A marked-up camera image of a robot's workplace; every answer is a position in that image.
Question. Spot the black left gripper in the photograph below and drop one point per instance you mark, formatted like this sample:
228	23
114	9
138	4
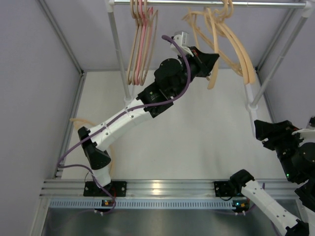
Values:
206	59

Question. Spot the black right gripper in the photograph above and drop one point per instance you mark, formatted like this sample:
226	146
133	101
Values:
275	131

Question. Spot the cream thin hanger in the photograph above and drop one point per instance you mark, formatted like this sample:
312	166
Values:
236	49
246	59
80	122
212	19

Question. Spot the pink plastic hanger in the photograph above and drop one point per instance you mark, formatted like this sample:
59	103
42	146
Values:
142	50

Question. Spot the tan hanger of group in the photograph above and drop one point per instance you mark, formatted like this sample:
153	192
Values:
149	47

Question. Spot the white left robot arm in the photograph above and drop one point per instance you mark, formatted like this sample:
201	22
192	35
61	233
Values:
151	102

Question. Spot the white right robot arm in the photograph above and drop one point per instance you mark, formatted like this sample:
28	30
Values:
298	168

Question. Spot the white clothes rack frame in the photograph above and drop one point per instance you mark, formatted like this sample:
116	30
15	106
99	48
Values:
232	50

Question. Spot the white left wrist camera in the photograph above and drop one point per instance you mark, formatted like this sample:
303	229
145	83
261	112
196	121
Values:
181	39

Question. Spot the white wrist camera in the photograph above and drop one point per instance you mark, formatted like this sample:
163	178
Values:
181	39
307	133

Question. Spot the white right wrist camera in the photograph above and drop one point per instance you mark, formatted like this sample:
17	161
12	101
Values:
307	133

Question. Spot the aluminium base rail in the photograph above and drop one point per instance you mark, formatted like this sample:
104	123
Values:
159	189

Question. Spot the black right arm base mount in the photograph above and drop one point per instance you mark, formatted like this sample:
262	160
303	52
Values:
225	190

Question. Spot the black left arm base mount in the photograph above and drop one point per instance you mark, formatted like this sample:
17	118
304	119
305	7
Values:
115	188

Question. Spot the white slotted cable duct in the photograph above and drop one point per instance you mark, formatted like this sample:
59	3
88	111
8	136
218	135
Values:
147	204

